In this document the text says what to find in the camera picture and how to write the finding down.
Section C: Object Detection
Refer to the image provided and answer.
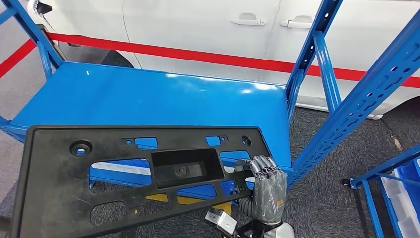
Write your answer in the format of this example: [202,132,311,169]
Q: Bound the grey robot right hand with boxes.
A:
[234,155,288,226]

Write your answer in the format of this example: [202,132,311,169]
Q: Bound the black plastic panel part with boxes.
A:
[9,125,273,238]

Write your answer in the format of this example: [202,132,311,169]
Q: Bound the blue metal shelf rack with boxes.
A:
[341,144,420,238]
[0,0,420,191]

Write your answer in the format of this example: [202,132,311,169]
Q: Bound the white plastic bin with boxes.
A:
[90,161,152,177]
[382,166,420,238]

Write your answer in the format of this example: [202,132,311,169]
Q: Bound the red barrier belt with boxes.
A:
[0,32,420,89]

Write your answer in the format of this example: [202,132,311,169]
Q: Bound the white car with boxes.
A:
[28,0,420,120]

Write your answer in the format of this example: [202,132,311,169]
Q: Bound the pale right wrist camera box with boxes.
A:
[205,207,238,236]

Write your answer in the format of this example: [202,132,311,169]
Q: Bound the white car door handle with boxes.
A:
[280,15,313,29]
[230,13,268,27]

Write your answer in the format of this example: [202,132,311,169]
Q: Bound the black barrier post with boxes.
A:
[37,23,64,62]

